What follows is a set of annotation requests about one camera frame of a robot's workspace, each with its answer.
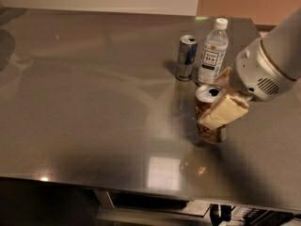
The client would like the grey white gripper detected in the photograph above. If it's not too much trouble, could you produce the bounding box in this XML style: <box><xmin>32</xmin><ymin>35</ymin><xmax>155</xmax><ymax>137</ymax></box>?
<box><xmin>198</xmin><ymin>39</ymin><xmax>295</xmax><ymax>130</ymax></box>

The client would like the orange soda can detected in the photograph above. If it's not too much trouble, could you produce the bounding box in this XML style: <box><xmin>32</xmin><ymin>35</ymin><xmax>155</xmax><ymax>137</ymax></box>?
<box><xmin>195</xmin><ymin>84</ymin><xmax>228</xmax><ymax>145</ymax></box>

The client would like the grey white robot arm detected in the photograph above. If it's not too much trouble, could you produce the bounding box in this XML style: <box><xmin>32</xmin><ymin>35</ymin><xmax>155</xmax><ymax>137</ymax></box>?
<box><xmin>198</xmin><ymin>8</ymin><xmax>301</xmax><ymax>130</ymax></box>

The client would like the blue silver energy drink can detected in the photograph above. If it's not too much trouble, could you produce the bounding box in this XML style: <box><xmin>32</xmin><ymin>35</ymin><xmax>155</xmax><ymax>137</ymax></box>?
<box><xmin>176</xmin><ymin>35</ymin><xmax>198</xmax><ymax>81</ymax></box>

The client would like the clear plastic water bottle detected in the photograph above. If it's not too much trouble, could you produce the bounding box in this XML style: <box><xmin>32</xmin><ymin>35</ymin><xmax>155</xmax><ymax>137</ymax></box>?
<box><xmin>197</xmin><ymin>18</ymin><xmax>229</xmax><ymax>86</ymax></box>

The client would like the dark equipment under table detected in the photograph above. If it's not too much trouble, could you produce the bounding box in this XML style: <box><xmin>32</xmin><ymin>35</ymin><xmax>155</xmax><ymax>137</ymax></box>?
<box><xmin>210</xmin><ymin>204</ymin><xmax>301</xmax><ymax>226</ymax></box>

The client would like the metal drawer under table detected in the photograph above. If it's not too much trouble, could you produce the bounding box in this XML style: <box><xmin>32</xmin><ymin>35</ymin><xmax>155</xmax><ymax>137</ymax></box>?
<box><xmin>94</xmin><ymin>190</ymin><xmax>211</xmax><ymax>226</ymax></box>

